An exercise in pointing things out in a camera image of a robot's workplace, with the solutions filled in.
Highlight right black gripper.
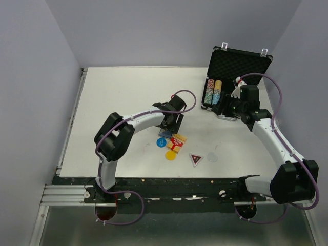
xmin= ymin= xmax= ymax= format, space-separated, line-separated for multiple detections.
xmin=211 ymin=91 xmax=247 ymax=118

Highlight blue playing card deck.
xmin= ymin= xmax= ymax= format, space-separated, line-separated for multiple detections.
xmin=158 ymin=129 xmax=173 ymax=139

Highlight blue poker chip stack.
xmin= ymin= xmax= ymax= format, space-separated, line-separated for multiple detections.
xmin=211 ymin=89 xmax=221 ymax=106

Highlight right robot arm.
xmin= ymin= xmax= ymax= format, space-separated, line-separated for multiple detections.
xmin=212 ymin=85 xmax=319 ymax=204

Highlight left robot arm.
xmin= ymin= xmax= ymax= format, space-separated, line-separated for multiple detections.
xmin=94 ymin=95 xmax=187 ymax=202

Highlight red white chip row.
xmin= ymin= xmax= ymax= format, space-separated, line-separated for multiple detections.
xmin=204 ymin=79 xmax=215 ymax=105

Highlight red playing card deck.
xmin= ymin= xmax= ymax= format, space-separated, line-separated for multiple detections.
xmin=167 ymin=134 xmax=187 ymax=154

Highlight yellow chip row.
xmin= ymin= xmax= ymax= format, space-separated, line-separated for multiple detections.
xmin=214 ymin=80 xmax=222 ymax=92

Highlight blue round button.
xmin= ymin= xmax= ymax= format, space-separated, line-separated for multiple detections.
xmin=156 ymin=137 xmax=167 ymax=148

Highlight yellow round button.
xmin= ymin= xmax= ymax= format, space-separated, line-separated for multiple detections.
xmin=165 ymin=150 xmax=177 ymax=161

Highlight triangular all-in marker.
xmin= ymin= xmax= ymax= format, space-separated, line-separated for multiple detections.
xmin=189 ymin=153 xmax=203 ymax=167

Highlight black poker chip case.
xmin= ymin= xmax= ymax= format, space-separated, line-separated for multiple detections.
xmin=200 ymin=42 xmax=273 ymax=111

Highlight clear round button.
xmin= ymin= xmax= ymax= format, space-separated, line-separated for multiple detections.
xmin=207 ymin=152 xmax=218 ymax=162

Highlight right aluminium extrusion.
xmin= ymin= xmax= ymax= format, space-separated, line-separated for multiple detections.
xmin=289 ymin=199 xmax=316 ymax=210

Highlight aluminium extrusion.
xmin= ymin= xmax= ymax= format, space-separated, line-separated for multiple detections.
xmin=40 ymin=185 xmax=93 ymax=206
xmin=289 ymin=199 xmax=316 ymax=210

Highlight left aluminium extrusion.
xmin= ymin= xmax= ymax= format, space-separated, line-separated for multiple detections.
xmin=40 ymin=185 xmax=93 ymax=206

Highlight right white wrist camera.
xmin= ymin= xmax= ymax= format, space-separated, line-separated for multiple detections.
xmin=231 ymin=76 xmax=247 ymax=99

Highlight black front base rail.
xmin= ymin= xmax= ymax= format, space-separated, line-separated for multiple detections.
xmin=52 ymin=176 xmax=266 ymax=214

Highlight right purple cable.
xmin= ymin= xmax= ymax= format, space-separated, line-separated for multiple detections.
xmin=234 ymin=73 xmax=320 ymax=224

